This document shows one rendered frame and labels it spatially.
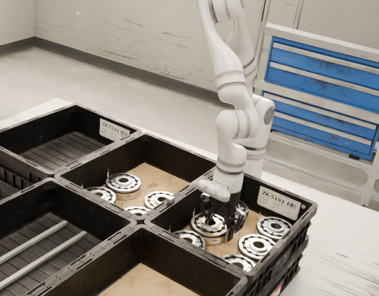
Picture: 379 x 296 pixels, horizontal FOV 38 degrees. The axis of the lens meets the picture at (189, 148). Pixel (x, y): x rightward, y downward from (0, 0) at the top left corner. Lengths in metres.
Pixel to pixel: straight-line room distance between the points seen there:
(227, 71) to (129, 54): 3.57
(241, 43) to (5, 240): 0.77
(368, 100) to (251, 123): 1.97
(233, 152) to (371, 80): 1.95
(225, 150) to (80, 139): 0.73
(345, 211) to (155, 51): 3.02
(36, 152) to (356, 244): 1.06
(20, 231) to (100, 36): 3.67
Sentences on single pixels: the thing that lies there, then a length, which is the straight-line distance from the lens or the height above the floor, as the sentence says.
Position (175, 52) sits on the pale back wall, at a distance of 4.59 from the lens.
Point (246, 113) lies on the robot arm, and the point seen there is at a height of 1.20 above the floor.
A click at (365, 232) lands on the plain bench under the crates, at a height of 0.70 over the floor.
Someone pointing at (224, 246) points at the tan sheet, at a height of 0.83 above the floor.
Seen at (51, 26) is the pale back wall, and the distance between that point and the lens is 5.34.
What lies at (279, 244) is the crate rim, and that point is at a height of 0.93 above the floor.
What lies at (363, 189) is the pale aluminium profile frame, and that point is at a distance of 3.39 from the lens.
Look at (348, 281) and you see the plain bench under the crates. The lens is 1.68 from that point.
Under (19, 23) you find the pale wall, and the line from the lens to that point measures 5.33.
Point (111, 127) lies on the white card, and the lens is 1.83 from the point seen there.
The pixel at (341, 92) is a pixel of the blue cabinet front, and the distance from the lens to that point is 3.23.
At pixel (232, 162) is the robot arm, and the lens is 1.32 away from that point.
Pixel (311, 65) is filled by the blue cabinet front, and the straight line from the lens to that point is 3.24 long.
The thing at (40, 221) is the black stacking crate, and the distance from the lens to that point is 1.50.
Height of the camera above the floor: 1.69
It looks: 27 degrees down
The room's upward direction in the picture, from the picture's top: 8 degrees clockwise
